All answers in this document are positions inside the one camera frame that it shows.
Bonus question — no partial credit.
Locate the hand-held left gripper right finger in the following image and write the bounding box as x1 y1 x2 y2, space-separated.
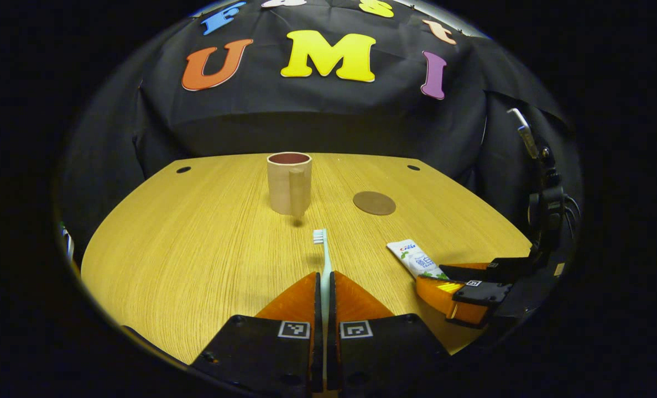
327 271 451 395

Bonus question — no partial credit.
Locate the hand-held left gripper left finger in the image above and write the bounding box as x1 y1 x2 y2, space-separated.
190 271 325 396

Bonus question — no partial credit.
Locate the white toothpaste tube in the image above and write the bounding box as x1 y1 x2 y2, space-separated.
387 239 450 280

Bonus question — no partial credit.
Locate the white toothbrush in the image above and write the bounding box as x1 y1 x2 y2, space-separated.
312 229 334 387

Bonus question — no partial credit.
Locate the round brown coaster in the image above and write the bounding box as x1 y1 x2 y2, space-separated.
353 191 397 216

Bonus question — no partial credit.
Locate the beige cup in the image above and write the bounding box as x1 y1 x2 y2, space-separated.
267 152 312 217

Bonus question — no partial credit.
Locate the colourful background clutter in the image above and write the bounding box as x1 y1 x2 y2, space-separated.
59 220 76 265

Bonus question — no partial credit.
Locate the black backdrop cloth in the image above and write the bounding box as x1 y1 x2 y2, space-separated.
56 0 585 266

